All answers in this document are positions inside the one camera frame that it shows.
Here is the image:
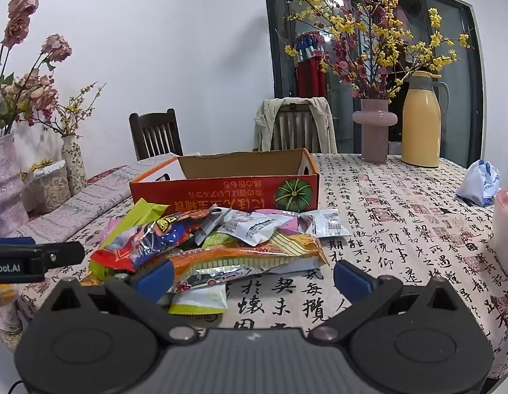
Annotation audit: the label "orange cardboard box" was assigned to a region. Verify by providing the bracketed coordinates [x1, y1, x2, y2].
[129, 148, 320, 216]

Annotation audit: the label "dark wooden chair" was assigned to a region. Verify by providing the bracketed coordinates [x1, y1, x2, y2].
[128, 109, 184, 162]

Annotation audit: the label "pink glass vase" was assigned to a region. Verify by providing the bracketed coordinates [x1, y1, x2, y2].
[352, 98, 398, 164]

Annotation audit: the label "dark framed glass door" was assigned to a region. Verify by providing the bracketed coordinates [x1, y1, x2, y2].
[262, 0, 485, 169]

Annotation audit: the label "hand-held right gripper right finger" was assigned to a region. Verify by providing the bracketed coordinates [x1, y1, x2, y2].
[307, 259, 474, 345]

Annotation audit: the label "heap of assorted snacks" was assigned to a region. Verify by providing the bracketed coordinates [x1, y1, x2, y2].
[79, 198, 352, 316]

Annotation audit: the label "chair with beige jacket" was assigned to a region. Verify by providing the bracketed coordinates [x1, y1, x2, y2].
[254, 96, 338, 154]

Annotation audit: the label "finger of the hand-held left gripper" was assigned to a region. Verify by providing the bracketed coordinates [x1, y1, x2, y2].
[35, 241, 85, 268]

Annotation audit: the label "yellow and pink blossom branches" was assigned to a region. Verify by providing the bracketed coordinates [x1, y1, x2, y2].
[274, 0, 472, 101]

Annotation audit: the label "brown slatted wooden chair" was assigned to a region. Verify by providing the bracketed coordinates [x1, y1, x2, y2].
[270, 98, 324, 153]

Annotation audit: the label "red hanging garment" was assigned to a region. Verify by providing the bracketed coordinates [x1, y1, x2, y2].
[294, 32, 333, 98]

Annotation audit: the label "large pale pink vase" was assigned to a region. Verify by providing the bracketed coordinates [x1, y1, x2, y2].
[0, 135, 31, 239]

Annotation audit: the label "slim floral ceramic vase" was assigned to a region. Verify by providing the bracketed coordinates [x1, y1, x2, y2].
[61, 135, 87, 196]

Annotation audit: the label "thin yellow flower twigs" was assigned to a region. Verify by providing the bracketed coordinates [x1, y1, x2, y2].
[20, 82, 107, 138]

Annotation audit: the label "yellow thermos jug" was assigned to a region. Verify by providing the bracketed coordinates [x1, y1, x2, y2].
[401, 71, 450, 168]

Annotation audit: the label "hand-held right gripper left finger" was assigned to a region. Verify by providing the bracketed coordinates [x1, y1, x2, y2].
[39, 259, 201, 345]

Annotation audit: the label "white and blue plastic bag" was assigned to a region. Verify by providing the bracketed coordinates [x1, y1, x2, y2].
[456, 159, 501, 208]

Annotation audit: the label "grey pink patterned cloth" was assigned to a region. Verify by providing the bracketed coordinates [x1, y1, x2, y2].
[10, 154, 183, 247]

